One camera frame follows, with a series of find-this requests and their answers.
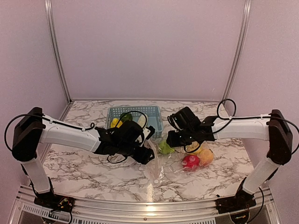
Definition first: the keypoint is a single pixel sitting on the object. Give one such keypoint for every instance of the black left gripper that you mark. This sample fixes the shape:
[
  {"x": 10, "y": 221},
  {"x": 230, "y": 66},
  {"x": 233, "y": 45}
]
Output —
[{"x": 144, "y": 157}]

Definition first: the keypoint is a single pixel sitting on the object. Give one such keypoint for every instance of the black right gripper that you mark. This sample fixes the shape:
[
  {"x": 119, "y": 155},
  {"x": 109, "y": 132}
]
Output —
[{"x": 173, "y": 142}]

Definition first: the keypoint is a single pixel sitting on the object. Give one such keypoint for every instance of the clear zip top bag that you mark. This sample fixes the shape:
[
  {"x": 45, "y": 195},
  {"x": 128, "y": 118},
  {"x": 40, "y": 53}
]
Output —
[{"x": 168, "y": 166}]

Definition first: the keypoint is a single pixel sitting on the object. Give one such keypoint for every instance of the green fake pear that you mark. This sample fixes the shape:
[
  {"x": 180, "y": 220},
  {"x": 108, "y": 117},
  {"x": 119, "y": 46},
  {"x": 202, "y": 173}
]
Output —
[{"x": 164, "y": 148}]

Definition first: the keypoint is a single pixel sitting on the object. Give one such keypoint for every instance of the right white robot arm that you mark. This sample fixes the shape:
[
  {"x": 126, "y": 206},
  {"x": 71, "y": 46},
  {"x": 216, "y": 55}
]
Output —
[{"x": 269, "y": 132}]

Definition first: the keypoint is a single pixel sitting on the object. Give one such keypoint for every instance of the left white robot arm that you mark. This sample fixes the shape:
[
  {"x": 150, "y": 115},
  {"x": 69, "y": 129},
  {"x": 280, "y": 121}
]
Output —
[{"x": 35, "y": 127}]

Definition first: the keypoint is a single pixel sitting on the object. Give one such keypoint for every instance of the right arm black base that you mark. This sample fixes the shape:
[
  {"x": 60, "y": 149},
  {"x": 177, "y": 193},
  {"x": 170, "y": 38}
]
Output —
[{"x": 241, "y": 200}]

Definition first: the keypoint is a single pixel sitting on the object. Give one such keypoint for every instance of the yellow fake banana bunch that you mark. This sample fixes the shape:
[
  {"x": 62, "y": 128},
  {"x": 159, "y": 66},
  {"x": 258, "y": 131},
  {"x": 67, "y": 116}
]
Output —
[{"x": 194, "y": 148}]

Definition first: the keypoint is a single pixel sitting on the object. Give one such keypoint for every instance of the orange fake peach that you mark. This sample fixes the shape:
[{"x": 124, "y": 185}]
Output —
[{"x": 206, "y": 157}]

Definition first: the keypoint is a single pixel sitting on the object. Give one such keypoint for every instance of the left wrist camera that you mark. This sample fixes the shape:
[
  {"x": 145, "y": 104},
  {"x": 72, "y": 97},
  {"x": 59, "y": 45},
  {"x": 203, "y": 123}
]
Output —
[{"x": 146, "y": 134}]

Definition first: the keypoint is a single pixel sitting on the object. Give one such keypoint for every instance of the front aluminium table rail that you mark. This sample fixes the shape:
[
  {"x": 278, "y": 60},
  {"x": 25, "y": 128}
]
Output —
[{"x": 92, "y": 211}]

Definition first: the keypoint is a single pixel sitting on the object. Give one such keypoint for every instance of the right aluminium frame post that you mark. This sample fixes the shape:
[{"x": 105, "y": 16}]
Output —
[{"x": 239, "y": 48}]

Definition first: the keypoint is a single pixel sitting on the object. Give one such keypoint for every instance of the aluminium frame post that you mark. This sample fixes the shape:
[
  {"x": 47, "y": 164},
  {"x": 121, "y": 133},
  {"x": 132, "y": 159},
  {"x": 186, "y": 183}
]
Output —
[
  {"x": 55, "y": 47},
  {"x": 239, "y": 48}
]

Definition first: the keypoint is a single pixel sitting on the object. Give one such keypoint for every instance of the left aluminium frame post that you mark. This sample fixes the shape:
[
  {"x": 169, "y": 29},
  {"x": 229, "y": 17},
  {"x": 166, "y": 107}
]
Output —
[{"x": 55, "y": 47}]

